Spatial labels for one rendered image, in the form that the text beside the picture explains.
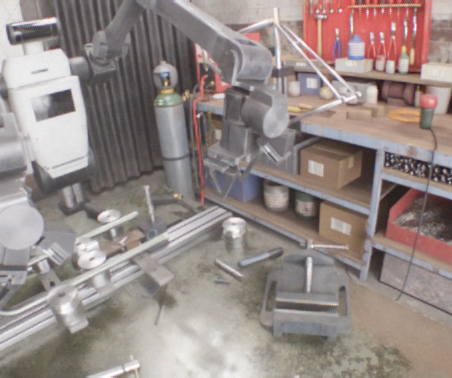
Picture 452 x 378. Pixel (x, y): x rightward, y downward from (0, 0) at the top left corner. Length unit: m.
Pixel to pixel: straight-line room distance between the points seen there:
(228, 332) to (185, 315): 0.08
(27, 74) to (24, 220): 0.89
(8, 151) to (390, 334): 0.61
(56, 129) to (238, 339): 0.92
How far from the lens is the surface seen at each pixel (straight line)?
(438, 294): 1.94
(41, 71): 1.30
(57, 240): 0.55
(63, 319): 0.60
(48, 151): 1.25
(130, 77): 3.19
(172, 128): 2.44
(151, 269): 0.66
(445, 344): 0.62
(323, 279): 0.66
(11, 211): 0.44
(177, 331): 0.60
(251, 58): 0.59
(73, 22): 3.01
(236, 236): 0.74
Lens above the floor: 1.33
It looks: 26 degrees down
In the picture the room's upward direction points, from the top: 5 degrees counter-clockwise
